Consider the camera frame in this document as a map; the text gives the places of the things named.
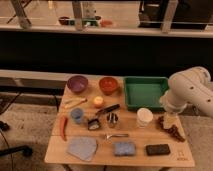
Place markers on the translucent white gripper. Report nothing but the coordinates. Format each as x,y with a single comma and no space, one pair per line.
169,120

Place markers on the silver fork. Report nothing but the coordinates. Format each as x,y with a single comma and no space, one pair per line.
108,136

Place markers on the black office chair base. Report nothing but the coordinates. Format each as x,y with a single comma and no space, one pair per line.
24,149

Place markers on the brown grape bunch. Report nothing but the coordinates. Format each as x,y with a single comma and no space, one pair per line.
172,131

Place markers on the red bowl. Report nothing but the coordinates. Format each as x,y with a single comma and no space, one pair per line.
108,85

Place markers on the blue cup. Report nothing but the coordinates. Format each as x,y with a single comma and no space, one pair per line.
77,115

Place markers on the black sushi piece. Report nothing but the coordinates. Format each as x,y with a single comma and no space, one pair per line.
94,124

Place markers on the blue cloth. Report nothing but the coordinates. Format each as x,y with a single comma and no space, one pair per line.
83,148

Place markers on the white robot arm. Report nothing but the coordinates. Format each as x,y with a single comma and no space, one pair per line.
187,87

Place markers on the wooden table board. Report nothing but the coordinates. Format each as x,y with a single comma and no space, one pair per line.
180,153

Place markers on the white cup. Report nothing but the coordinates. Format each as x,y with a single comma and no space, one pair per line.
144,117

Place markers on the purple bowl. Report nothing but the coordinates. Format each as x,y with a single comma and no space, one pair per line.
77,83

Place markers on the red chili pepper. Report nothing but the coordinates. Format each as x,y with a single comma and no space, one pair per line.
62,126

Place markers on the black handled knife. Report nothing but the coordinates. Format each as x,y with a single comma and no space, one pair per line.
107,109

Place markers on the black sponge block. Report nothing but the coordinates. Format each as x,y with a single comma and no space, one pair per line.
157,149

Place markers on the blue sponge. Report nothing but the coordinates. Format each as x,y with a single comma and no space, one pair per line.
124,149

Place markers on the yellow apple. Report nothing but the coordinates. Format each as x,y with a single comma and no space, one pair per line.
98,101

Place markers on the green plastic tray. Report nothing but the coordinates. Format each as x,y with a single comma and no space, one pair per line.
144,92

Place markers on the wooden spatula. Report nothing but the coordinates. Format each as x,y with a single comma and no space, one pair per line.
74,102

